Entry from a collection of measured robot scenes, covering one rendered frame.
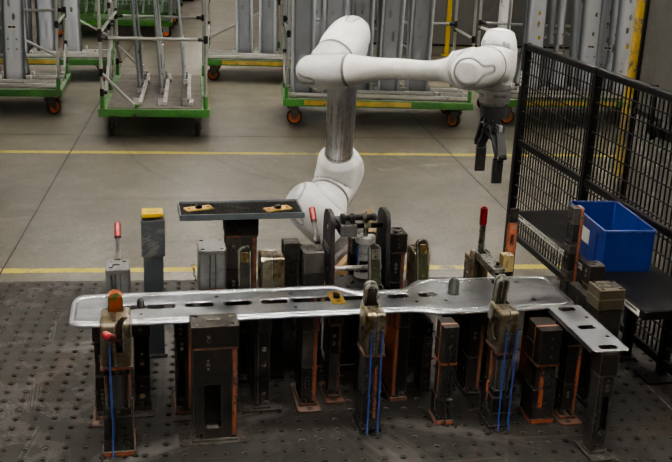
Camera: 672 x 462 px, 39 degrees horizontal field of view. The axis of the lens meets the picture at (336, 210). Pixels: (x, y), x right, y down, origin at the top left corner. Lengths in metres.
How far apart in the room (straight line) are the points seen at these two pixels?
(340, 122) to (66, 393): 1.25
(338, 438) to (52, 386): 0.84
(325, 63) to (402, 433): 1.11
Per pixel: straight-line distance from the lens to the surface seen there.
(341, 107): 3.16
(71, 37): 12.00
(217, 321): 2.39
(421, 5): 9.83
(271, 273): 2.67
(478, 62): 2.48
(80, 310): 2.55
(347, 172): 3.34
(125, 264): 2.68
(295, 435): 2.54
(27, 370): 2.94
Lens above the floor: 2.01
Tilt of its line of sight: 17 degrees down
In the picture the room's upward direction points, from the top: 2 degrees clockwise
